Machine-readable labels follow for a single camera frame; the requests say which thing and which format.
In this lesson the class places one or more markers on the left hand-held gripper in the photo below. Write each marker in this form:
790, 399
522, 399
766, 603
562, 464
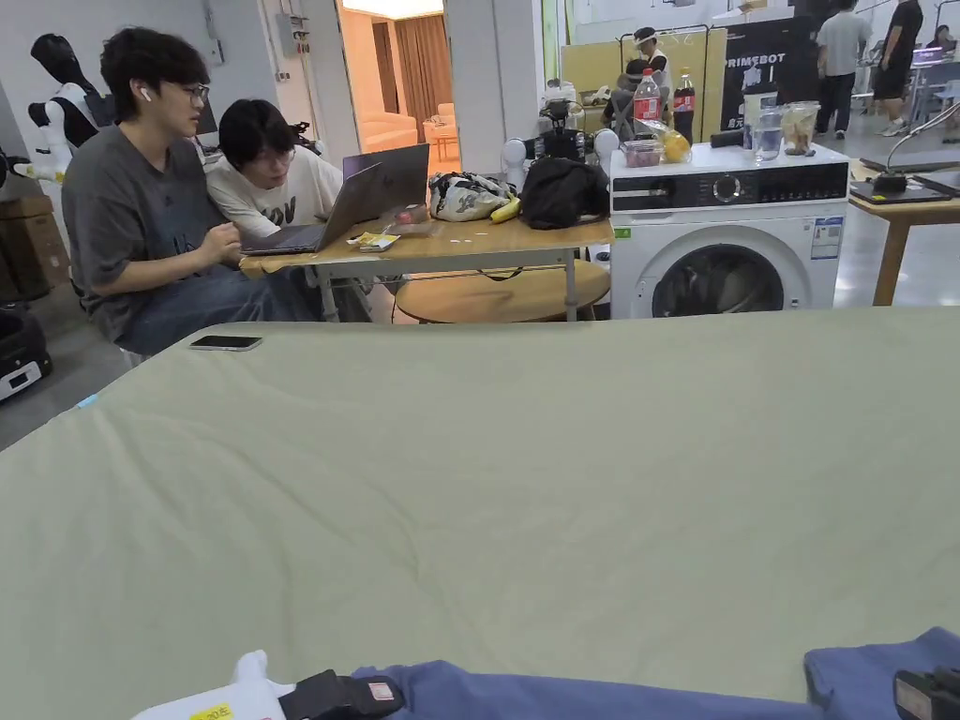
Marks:
225, 701

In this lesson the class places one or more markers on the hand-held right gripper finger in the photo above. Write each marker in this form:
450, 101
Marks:
926, 697

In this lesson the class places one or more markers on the blue shirt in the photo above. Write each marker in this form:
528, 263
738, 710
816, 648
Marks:
570, 697

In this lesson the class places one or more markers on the bed with pale green sheet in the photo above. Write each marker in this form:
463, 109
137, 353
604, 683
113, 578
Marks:
480, 487

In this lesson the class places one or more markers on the smartphone with dark screen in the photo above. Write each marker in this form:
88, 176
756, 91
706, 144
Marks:
225, 343

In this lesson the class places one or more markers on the wooden desk with laptops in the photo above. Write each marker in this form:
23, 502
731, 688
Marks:
480, 236

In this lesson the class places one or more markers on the black case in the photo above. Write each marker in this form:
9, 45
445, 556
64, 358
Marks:
19, 352

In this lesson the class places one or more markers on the white washing machine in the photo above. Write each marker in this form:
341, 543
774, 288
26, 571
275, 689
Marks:
727, 240

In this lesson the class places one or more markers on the brown carton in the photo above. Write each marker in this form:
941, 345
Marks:
30, 247

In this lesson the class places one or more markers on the white and black humanoid robot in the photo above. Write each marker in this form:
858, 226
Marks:
67, 112

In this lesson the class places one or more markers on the grey wall box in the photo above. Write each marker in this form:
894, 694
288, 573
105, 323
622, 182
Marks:
292, 34

